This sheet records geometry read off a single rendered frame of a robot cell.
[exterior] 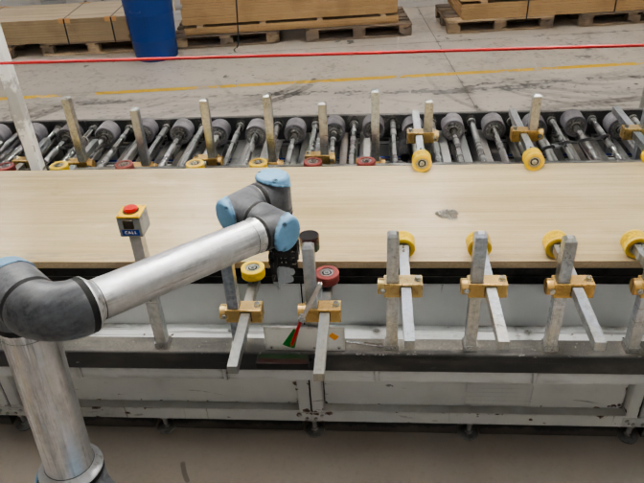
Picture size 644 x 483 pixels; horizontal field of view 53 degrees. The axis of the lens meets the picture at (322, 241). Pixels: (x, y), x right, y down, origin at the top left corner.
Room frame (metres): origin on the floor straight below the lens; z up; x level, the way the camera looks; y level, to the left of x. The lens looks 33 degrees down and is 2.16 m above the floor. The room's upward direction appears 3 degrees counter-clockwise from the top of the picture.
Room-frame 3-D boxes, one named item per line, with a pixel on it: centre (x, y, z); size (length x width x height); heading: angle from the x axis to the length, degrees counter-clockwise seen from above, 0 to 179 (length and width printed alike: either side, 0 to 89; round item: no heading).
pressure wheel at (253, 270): (1.77, 0.24, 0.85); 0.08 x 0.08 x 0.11
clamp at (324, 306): (1.59, 0.02, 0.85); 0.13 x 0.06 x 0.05; 84
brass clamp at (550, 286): (1.52, -0.73, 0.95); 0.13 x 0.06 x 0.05; 84
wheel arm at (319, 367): (1.52, 0.01, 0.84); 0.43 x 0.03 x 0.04; 174
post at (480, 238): (1.54, -0.45, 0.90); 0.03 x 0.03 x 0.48; 84
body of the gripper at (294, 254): (1.52, 0.11, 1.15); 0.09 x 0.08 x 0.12; 84
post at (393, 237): (1.57, -0.21, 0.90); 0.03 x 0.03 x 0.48; 84
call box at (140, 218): (1.64, 0.55, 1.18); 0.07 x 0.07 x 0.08; 84
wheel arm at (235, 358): (1.57, 0.26, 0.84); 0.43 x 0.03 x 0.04; 174
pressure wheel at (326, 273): (1.71, -0.01, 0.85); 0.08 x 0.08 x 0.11
